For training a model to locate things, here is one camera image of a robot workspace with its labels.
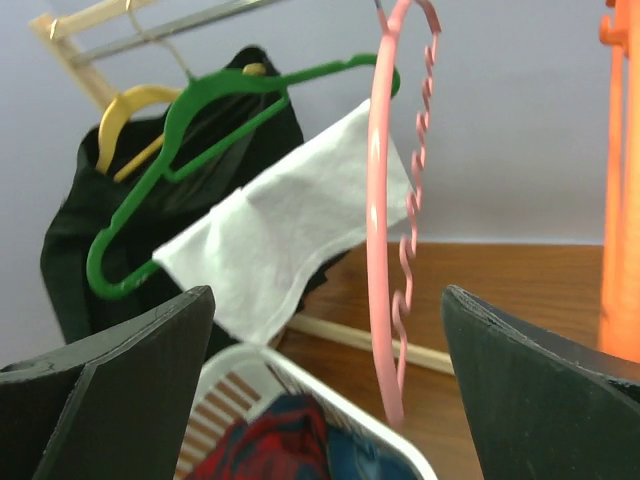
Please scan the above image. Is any orange hanger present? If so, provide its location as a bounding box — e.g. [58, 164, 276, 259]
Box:
[598, 1, 639, 362]

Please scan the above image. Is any white plastic laundry basket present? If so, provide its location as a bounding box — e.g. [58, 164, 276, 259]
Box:
[174, 344, 437, 480]

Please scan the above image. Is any white cloth garment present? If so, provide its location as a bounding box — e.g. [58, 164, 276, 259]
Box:
[152, 97, 414, 346]

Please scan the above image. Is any green velvet hanger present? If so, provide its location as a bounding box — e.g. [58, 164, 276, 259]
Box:
[86, 53, 377, 300]

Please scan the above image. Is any yellow hanger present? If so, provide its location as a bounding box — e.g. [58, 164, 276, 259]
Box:
[94, 62, 269, 184]

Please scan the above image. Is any wooden clothes rack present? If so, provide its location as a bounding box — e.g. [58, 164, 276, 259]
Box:
[29, 1, 454, 376]

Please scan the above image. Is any red plaid pleated skirt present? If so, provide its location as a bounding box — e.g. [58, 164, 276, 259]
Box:
[187, 394, 330, 480]

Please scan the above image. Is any pink wavy hanger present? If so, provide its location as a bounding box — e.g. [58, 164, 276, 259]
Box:
[366, 1, 442, 429]

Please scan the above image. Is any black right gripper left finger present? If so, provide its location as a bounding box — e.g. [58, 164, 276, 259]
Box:
[1, 287, 215, 479]

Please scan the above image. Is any blue denim skirt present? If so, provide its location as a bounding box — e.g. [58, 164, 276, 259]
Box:
[327, 426, 416, 480]

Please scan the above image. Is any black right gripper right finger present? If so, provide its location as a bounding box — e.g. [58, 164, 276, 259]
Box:
[441, 285, 639, 480]

